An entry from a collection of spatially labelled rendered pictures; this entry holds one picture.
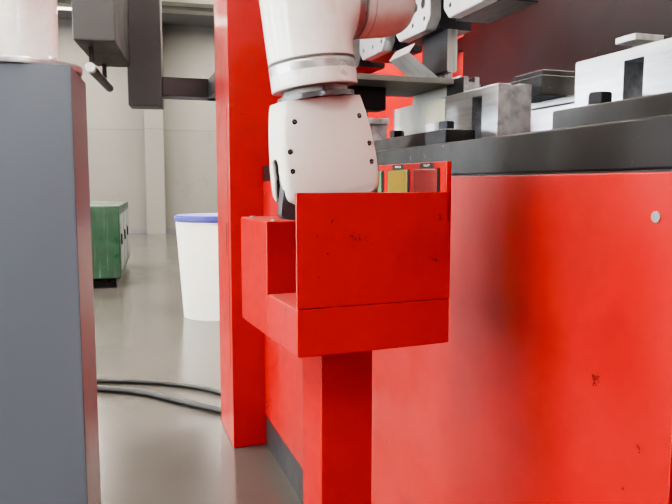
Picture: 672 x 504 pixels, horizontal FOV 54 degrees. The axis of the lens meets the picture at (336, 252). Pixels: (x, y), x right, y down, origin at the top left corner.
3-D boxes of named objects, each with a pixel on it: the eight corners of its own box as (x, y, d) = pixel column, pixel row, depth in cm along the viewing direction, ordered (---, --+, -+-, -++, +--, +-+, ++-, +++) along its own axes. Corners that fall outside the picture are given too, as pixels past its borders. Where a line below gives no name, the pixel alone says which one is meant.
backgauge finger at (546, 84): (440, 99, 131) (440, 73, 130) (550, 104, 139) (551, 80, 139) (471, 91, 120) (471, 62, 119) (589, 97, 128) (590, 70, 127)
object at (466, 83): (412, 107, 131) (413, 91, 131) (426, 107, 132) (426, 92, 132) (463, 94, 112) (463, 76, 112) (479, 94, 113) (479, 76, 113)
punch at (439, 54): (422, 90, 128) (422, 40, 127) (431, 90, 129) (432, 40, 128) (446, 83, 119) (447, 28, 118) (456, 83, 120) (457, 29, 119)
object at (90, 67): (105, 91, 246) (104, 69, 246) (113, 92, 247) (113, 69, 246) (84, 71, 202) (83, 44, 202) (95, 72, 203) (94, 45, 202)
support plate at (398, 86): (281, 91, 124) (281, 85, 123) (409, 97, 132) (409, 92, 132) (308, 76, 107) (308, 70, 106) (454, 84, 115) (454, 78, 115)
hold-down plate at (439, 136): (374, 155, 133) (374, 140, 133) (398, 156, 135) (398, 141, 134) (445, 147, 105) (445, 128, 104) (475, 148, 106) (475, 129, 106)
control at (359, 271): (241, 318, 78) (239, 164, 77) (364, 308, 85) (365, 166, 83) (297, 358, 60) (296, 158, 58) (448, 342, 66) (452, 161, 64)
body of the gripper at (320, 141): (346, 88, 70) (359, 194, 71) (253, 96, 66) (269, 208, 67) (378, 75, 63) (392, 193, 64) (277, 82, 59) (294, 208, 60)
